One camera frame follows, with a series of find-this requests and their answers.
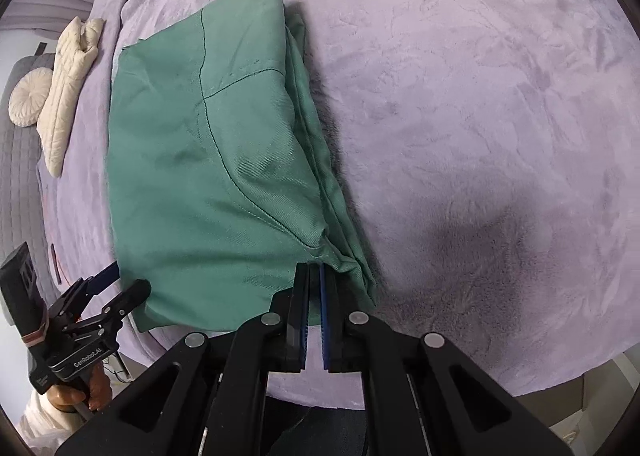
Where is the green jacket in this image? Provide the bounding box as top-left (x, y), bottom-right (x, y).
top-left (107, 0), bottom-right (378, 334)

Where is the round cream cushion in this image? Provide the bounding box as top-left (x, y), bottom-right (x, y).
top-left (8, 70), bottom-right (54, 127)

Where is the person's left forearm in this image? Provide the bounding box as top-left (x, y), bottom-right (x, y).
top-left (17, 388), bottom-right (86, 452)

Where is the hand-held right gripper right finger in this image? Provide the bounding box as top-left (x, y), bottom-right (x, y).
top-left (319, 263), bottom-right (576, 456)

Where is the cream quilted pillow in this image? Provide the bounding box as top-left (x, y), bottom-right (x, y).
top-left (37, 16), bottom-right (106, 177)

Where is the person's left hand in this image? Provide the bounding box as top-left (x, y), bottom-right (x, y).
top-left (47, 366), bottom-right (113, 412)

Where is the grey quilted headboard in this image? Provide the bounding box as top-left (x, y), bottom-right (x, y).
top-left (0, 53), bottom-right (63, 307)

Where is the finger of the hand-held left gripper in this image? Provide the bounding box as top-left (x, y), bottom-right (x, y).
top-left (102, 278), bottom-right (152, 331)
top-left (82, 261), bottom-right (121, 297)

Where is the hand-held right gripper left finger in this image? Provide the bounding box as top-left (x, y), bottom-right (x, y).
top-left (54, 262), bottom-right (312, 456)

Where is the purple plush blanket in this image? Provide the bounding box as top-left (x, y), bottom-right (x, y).
top-left (37, 0), bottom-right (640, 412)

